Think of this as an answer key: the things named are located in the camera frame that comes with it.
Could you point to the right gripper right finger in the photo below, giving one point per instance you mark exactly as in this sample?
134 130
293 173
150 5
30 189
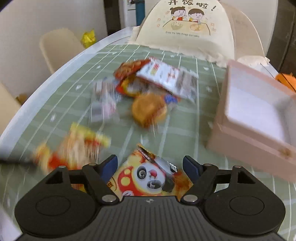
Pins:
202 178

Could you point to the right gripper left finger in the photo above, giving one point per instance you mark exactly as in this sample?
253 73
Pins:
97 176

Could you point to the yellow red cartoon snack packet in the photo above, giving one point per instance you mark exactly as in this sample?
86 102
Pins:
80 147

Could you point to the panda snack packet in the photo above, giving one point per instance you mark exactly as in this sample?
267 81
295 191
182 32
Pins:
146 174

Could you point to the clear grey snack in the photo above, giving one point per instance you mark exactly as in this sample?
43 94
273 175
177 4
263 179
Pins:
104 100

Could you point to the red white snack packet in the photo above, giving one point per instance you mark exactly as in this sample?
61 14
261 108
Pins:
158 76

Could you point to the red quail egg packet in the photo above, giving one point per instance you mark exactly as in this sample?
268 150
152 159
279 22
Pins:
128 68

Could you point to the green grid tablecloth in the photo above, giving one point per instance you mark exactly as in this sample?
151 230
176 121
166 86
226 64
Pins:
185 132

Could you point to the near beige chair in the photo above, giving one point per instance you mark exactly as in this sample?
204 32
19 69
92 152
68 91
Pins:
8 107

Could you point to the beige chair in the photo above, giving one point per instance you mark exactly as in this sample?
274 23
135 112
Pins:
58 47
8 107

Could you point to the pink storage box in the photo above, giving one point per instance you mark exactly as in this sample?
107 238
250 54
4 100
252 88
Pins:
255 121

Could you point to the round pastry in wrapper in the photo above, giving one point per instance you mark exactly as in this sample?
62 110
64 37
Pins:
149 109

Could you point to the orange box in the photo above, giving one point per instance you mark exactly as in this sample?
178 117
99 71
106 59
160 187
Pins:
288 80

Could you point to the yellow plastic bag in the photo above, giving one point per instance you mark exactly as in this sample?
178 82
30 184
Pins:
88 39

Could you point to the cream cartoon chair cover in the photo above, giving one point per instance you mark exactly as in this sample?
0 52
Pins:
195 28

